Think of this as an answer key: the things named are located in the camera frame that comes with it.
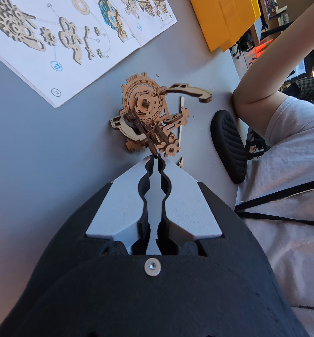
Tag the person in white shirt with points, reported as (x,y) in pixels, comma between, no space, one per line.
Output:
(286,171)

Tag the nested yellow plastic bins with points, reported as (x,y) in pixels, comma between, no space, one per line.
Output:
(220,23)

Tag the wooden gear model assembly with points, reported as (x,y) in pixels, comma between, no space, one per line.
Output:
(143,90)

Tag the person's right forearm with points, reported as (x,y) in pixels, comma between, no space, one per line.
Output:
(272,58)

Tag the small flat wooden piece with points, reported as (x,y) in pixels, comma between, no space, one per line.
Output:
(181,163)

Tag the black chair armrest pad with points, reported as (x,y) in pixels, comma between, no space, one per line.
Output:
(229,147)

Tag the black office chair base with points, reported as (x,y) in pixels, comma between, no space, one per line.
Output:
(242,44)

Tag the model instruction booklet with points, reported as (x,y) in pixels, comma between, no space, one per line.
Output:
(28,65)

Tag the grey desk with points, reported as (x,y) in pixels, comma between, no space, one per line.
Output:
(54,158)

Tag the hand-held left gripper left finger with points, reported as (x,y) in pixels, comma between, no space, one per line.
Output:
(115,208)

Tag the small notched wooden axle piece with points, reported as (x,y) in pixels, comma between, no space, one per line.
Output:
(140,126)

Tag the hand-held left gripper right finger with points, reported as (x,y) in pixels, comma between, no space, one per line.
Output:
(191,208)

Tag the thin wooden rod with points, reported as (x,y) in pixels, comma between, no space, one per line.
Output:
(182,101)

